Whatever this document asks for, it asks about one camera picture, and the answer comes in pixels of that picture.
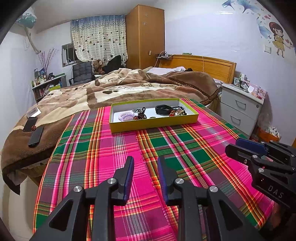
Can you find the wooden wardrobe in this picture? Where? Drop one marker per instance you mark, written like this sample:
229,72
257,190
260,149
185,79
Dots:
145,36

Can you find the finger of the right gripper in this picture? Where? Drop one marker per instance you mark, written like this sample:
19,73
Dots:
239,154
256,147

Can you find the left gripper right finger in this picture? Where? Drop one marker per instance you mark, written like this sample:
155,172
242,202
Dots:
203,210

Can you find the purple dried flower branches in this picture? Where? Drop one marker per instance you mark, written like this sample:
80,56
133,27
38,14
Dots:
46,58

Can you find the brown teddy bear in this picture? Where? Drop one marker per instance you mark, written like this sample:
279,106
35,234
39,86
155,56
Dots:
98,67

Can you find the white card on bed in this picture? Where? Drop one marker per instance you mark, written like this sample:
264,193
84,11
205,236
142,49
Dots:
33,112

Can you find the orange bin with tissues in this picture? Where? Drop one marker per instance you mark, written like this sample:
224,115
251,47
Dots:
265,136

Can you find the white pillow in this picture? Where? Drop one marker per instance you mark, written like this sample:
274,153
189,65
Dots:
163,71

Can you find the wooden headboard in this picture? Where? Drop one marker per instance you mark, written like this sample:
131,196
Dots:
219,69

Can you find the white bedside drawer cabinet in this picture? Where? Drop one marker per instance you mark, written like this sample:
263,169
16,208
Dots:
241,109

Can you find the black office chair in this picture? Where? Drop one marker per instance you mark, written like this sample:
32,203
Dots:
82,73

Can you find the brown plush blanket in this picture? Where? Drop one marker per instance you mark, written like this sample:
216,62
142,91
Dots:
118,86

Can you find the grey desk shelf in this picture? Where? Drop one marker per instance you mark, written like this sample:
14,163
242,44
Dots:
41,87

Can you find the heart pattern curtain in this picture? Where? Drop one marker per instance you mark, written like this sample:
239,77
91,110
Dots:
100,37

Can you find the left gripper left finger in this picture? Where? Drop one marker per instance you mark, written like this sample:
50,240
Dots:
69,220

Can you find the black phone with red charm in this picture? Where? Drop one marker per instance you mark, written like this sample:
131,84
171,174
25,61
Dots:
29,125

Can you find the black smart wristband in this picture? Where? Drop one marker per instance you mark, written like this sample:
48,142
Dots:
163,109

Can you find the yellow-green shallow box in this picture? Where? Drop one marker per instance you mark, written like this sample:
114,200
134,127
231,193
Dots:
141,114

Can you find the cartoon girl wall sticker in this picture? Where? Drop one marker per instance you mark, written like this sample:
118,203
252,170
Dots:
278,37

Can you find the window with bars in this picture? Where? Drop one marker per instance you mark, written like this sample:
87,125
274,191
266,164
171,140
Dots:
69,56

